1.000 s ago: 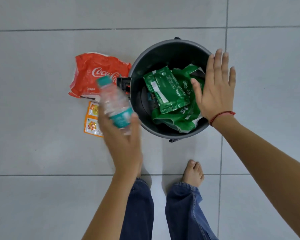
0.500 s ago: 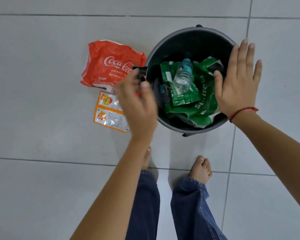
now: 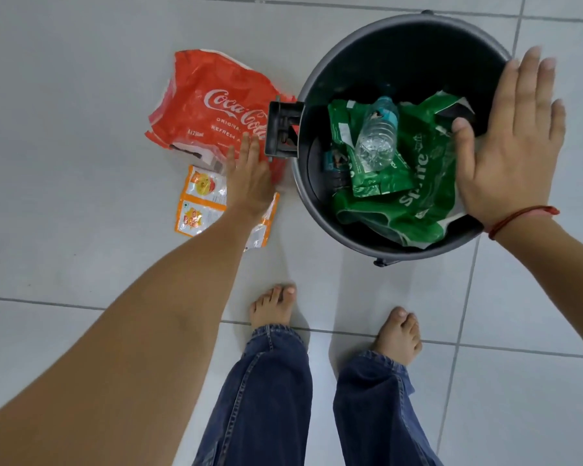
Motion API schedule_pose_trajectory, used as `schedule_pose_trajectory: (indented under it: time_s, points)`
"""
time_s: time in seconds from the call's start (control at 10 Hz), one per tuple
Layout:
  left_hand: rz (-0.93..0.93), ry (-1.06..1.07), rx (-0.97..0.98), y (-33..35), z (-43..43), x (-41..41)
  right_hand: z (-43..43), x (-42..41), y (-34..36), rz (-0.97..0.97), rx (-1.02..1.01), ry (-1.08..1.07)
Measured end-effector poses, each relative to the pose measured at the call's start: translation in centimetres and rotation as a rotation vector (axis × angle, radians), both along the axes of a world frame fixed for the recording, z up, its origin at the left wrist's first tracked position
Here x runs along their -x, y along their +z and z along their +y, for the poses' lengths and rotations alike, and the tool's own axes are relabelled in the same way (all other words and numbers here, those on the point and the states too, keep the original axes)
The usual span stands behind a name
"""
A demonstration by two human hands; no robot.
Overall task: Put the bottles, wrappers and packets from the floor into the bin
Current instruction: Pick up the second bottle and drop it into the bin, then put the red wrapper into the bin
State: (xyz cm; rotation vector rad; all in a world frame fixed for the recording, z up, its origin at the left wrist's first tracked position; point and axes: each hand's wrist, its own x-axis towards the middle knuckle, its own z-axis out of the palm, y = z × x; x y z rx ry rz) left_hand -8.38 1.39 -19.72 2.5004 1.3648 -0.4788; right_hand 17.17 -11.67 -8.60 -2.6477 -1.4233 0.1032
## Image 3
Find person's left hand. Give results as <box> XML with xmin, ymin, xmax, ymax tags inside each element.
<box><xmin>225</xmin><ymin>132</ymin><xmax>276</xmax><ymax>220</ymax></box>

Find person's right hand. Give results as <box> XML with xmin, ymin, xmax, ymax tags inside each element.
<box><xmin>451</xmin><ymin>46</ymin><xmax>567</xmax><ymax>233</ymax></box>

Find person's right forearm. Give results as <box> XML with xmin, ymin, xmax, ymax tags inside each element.
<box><xmin>491</xmin><ymin>211</ymin><xmax>583</xmax><ymax>362</ymax></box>

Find person's left forearm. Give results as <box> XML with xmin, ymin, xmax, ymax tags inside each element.
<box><xmin>0</xmin><ymin>206</ymin><xmax>273</xmax><ymax>466</ymax></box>

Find orange sachet strip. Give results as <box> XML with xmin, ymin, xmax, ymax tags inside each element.
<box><xmin>174</xmin><ymin>164</ymin><xmax>280</xmax><ymax>251</ymax></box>

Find red plastic drink wrapper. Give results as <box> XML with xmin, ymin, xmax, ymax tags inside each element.
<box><xmin>144</xmin><ymin>49</ymin><xmax>298</xmax><ymax>186</ymax></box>

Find large green plastic wrapper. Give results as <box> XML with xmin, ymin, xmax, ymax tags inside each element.
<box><xmin>330</xmin><ymin>90</ymin><xmax>475</xmax><ymax>250</ymax></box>

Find clear plastic bottle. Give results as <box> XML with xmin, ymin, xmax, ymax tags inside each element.
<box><xmin>354</xmin><ymin>95</ymin><xmax>400</xmax><ymax>173</ymax></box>

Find dark grey round trash bin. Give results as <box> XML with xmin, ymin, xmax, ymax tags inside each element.
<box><xmin>264</xmin><ymin>9</ymin><xmax>516</xmax><ymax>268</ymax></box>

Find person's left foot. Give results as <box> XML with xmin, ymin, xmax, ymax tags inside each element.
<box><xmin>249</xmin><ymin>284</ymin><xmax>297</xmax><ymax>331</ymax></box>

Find person's foot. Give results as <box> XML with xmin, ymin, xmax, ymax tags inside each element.
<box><xmin>372</xmin><ymin>306</ymin><xmax>423</xmax><ymax>367</ymax></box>
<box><xmin>249</xmin><ymin>284</ymin><xmax>297</xmax><ymax>331</ymax></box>

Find person's right foot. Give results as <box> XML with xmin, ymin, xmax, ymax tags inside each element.
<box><xmin>372</xmin><ymin>306</ymin><xmax>423</xmax><ymax>367</ymax></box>

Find blue jeans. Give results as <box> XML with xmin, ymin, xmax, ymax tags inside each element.
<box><xmin>191</xmin><ymin>324</ymin><xmax>444</xmax><ymax>466</ymax></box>

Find red string bracelet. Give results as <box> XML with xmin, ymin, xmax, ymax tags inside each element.
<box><xmin>488</xmin><ymin>205</ymin><xmax>561</xmax><ymax>241</ymax></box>

